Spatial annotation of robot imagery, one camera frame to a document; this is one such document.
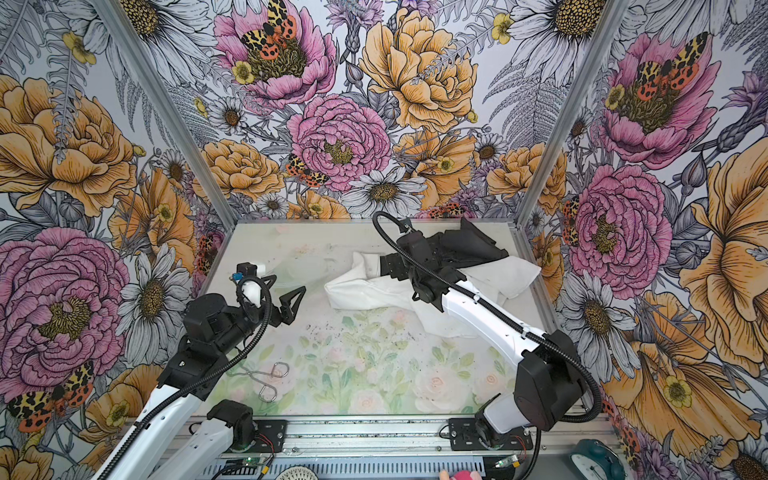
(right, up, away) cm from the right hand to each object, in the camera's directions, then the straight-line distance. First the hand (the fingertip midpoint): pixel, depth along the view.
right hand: (408, 260), depth 84 cm
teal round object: (+40, -43, -17) cm, 61 cm away
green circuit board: (+24, -47, -12) cm, 54 cm away
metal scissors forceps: (-38, -36, -2) cm, 52 cm away
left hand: (-29, -7, -11) cm, 32 cm away
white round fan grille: (-25, -46, -16) cm, 55 cm away
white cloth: (-15, -6, +9) cm, 18 cm away
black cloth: (+21, +4, +16) cm, 27 cm away
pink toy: (+10, -46, -18) cm, 50 cm away
